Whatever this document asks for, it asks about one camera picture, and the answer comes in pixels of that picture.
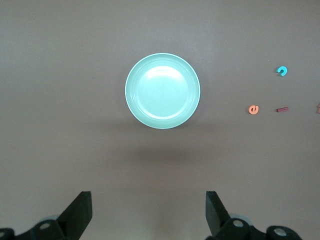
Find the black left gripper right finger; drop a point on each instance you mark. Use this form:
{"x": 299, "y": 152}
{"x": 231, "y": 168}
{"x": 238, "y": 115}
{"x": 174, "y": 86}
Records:
{"x": 220, "y": 220}

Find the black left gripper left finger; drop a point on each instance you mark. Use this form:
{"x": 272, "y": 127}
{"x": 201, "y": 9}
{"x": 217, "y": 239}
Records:
{"x": 75, "y": 215}

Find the orange foam letter e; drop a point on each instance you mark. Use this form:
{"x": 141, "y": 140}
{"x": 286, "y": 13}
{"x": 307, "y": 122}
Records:
{"x": 250, "y": 110}

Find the dark red foam letter l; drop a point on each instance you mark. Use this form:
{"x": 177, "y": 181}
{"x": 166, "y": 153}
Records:
{"x": 282, "y": 109}

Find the teal foam letter c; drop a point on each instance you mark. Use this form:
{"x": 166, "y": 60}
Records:
{"x": 285, "y": 70}

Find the green plate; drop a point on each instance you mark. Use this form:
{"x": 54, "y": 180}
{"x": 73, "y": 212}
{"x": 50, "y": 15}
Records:
{"x": 162, "y": 92}

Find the brown table cover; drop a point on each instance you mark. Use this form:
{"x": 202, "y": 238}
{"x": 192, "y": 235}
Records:
{"x": 75, "y": 75}

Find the red foam letter t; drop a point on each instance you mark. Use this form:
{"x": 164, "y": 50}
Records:
{"x": 318, "y": 108}

